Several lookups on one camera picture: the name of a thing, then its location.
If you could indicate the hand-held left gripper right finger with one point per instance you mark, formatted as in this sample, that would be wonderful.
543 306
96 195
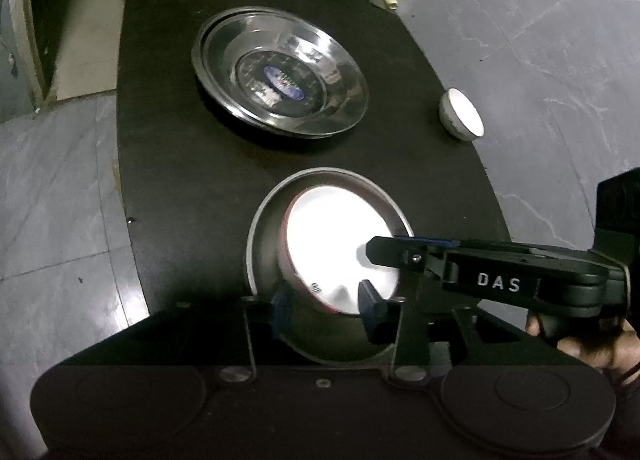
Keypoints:
372 312

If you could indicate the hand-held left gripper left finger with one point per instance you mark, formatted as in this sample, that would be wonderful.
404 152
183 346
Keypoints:
280 307

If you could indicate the steel bowl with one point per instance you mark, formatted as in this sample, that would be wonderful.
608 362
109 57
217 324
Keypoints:
262 250

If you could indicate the person's right hand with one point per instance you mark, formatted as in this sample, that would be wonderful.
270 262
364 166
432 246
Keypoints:
585 347

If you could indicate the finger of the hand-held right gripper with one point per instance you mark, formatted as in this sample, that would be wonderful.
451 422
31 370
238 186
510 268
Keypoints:
400 255
425 240

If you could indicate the white ceramic bowl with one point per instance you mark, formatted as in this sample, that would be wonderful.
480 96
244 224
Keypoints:
330 240
465 112

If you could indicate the cream door frame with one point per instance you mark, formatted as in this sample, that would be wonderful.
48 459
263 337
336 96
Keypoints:
22 24

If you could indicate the steel plate with sticker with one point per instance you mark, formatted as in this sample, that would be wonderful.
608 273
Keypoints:
225 54

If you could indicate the large steel plate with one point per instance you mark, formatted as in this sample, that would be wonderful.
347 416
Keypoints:
196 57

